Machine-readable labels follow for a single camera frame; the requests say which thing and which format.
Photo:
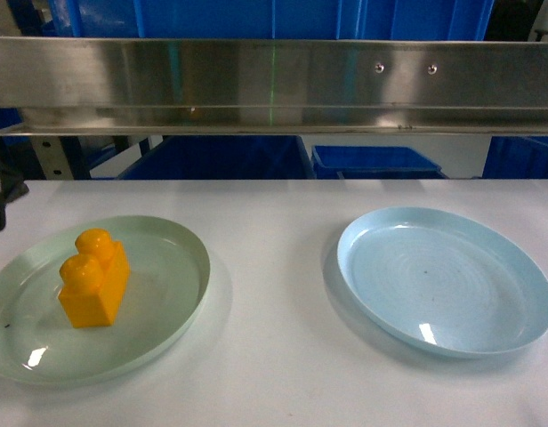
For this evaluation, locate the pale green plate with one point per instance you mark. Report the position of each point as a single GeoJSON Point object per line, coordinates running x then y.
{"type": "Point", "coordinates": [170, 269]}

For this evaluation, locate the blue bin lower left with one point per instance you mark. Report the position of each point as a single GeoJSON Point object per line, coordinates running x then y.
{"type": "Point", "coordinates": [215, 157]}

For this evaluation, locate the blue bin lower right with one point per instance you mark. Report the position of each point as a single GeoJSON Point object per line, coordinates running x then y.
{"type": "Point", "coordinates": [374, 163]}

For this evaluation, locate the large blue bin upper left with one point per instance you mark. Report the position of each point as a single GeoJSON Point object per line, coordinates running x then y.
{"type": "Point", "coordinates": [404, 20]}

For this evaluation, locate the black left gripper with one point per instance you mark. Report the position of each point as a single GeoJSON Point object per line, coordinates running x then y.
{"type": "Point", "coordinates": [12, 187]}

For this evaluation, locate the light blue plate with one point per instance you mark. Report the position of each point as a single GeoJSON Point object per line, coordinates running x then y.
{"type": "Point", "coordinates": [443, 283]}

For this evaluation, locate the yellow toy building block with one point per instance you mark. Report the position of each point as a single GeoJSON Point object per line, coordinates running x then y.
{"type": "Point", "coordinates": [94, 280]}

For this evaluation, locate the stainless steel shelf rail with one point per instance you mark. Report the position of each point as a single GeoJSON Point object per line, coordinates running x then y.
{"type": "Point", "coordinates": [111, 86]}

